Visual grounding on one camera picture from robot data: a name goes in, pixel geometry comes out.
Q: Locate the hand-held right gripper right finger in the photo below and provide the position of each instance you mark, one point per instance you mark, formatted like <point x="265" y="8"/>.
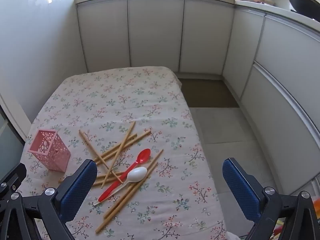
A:
<point x="240" y="190"/>

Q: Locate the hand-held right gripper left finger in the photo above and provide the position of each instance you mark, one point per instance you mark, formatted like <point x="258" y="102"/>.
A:
<point x="77" y="190"/>

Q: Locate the pink perforated utensil basket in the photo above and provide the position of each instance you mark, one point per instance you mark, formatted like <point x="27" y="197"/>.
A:
<point x="56" y="157"/>

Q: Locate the pile of wooden chopsticks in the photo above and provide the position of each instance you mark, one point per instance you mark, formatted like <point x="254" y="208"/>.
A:
<point x="112" y="152"/>

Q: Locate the white plastic spoon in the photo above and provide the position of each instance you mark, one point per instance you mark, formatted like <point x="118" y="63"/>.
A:
<point x="137" y="174"/>

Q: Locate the red plastic spoon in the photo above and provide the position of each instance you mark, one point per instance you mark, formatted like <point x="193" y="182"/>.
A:
<point x="143" y="156"/>

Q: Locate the glass door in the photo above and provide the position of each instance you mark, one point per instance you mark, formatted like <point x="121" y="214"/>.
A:
<point x="7" y="140"/>

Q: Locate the floral tablecloth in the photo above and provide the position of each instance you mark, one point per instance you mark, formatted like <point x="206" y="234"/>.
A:
<point x="125" y="100"/>

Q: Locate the brown floor mat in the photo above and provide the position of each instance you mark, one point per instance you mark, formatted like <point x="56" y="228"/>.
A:
<point x="207" y="92"/>

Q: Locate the white lower kitchen cabinets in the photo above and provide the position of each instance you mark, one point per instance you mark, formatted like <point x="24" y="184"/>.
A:
<point x="155" y="30"/>

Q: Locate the white kitchen countertop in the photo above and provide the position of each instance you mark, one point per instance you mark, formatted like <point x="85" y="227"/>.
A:
<point x="252" y="3"/>

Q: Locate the black wok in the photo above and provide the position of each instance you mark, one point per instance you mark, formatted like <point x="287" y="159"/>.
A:
<point x="302" y="2"/>

